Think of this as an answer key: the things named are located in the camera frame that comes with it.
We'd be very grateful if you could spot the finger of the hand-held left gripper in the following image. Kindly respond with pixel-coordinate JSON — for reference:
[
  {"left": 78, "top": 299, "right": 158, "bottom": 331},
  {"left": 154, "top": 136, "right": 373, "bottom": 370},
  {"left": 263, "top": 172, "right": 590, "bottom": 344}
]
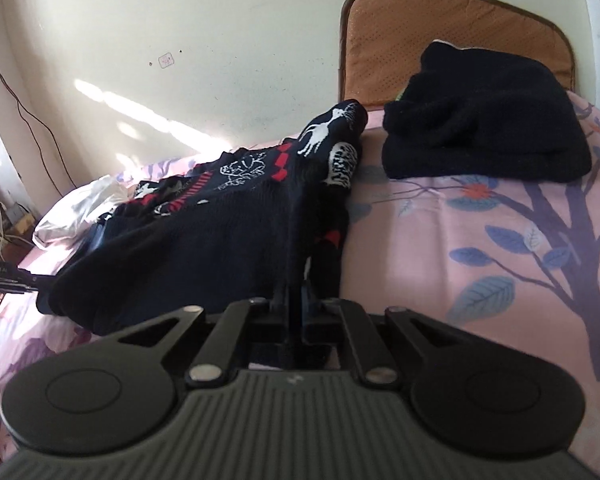
[{"left": 14, "top": 269, "right": 57, "bottom": 295}]

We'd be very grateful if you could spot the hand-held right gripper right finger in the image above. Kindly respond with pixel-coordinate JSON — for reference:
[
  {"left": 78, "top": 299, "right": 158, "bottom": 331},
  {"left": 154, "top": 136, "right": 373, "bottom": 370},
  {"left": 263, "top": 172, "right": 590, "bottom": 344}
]
[{"left": 300, "top": 282, "right": 476, "bottom": 388}]

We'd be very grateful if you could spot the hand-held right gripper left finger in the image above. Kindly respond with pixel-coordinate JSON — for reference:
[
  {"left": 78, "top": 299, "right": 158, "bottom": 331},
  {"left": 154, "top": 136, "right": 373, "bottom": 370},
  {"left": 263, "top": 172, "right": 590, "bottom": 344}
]
[{"left": 100, "top": 285, "right": 293, "bottom": 388}]

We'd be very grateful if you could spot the navy patterned knit sweater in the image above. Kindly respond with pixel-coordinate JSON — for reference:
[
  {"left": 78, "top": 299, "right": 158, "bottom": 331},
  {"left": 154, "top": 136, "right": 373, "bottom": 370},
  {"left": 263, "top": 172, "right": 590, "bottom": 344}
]
[{"left": 35, "top": 100, "right": 368, "bottom": 336}]

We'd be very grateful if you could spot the white crumpled cloth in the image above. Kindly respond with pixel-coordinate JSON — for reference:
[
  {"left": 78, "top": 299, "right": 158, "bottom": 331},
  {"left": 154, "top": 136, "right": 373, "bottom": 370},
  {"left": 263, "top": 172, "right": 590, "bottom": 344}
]
[{"left": 34, "top": 174, "right": 131, "bottom": 250}]

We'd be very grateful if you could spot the pink floral bed sheet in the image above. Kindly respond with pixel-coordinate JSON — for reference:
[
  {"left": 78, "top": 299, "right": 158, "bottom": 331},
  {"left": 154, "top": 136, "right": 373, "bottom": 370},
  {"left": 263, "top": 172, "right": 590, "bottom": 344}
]
[{"left": 0, "top": 90, "right": 600, "bottom": 461}]

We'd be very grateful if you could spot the folded black knit garment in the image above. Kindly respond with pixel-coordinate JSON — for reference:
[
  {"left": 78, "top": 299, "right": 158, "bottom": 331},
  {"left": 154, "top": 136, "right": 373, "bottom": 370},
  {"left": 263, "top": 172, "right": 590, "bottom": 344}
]
[{"left": 382, "top": 41, "right": 593, "bottom": 181}]

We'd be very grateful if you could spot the brown perforated cushion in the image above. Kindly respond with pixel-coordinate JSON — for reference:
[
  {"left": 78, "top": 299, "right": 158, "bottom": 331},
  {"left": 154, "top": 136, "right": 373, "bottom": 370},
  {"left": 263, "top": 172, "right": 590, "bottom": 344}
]
[{"left": 339, "top": 0, "right": 578, "bottom": 111}]

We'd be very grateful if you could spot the black wall cable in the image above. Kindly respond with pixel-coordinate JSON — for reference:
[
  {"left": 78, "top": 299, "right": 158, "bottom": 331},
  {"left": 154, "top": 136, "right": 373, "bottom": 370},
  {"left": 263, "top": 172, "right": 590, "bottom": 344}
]
[{"left": 0, "top": 35, "right": 78, "bottom": 196}]

